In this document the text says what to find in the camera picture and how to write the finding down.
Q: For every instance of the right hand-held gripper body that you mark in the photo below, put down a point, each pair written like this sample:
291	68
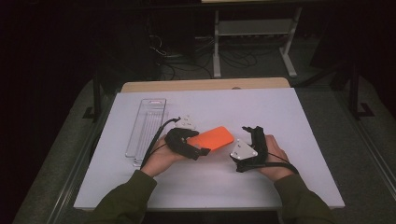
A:
260	149

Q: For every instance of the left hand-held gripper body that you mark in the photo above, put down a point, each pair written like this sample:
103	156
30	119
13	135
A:
179	141

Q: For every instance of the orange phone case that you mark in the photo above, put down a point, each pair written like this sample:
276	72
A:
214	137

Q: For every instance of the person's right hand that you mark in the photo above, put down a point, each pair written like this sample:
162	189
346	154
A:
278	161

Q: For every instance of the person's left hand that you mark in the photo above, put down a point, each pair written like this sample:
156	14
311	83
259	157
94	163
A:
162	158

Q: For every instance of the clear plastic box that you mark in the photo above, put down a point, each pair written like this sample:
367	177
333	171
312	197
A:
149	115

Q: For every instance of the grey metal stand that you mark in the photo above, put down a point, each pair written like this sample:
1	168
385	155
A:
255	27

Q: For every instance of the black metal stand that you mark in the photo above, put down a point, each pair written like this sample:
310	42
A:
354	93

